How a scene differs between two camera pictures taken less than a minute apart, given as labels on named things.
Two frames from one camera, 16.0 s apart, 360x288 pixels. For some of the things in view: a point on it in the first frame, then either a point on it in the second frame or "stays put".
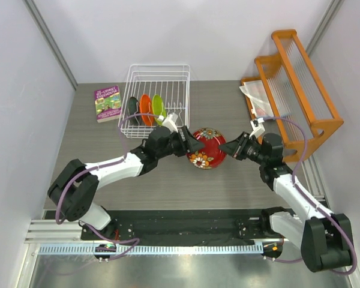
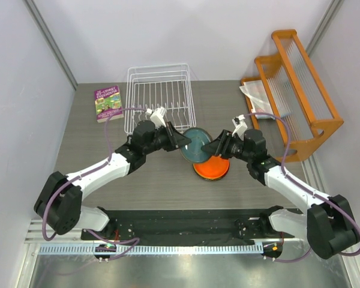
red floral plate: (210, 158) -> (215, 168)
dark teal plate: (134, 109) -> (192, 151)
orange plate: (146, 107) -> (213, 168)
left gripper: (191, 144) -> (176, 140)
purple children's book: (108, 104) stays put
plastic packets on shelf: (260, 100) stays put
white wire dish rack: (152, 92) stays put
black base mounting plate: (198, 227) stays put
